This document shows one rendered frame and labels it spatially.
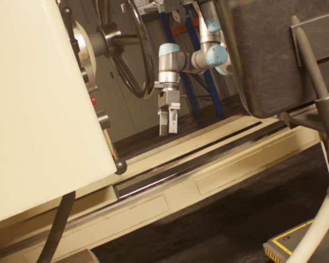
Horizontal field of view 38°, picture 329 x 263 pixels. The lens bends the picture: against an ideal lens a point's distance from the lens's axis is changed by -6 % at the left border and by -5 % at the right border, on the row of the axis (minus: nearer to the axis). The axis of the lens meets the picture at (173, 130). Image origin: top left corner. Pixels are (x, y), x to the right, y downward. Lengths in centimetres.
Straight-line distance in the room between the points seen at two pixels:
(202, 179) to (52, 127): 133
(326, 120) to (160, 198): 131
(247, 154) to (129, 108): 629
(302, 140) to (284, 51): 152
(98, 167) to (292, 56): 36
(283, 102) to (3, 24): 47
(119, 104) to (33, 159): 753
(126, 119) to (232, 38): 762
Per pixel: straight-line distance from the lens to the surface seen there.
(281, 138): 224
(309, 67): 79
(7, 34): 82
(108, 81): 830
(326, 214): 94
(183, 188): 206
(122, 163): 100
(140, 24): 122
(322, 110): 80
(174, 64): 184
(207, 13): 164
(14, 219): 178
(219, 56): 178
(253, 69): 78
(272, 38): 78
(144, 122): 844
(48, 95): 82
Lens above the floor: 122
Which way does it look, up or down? 9 degrees down
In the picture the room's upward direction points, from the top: 20 degrees counter-clockwise
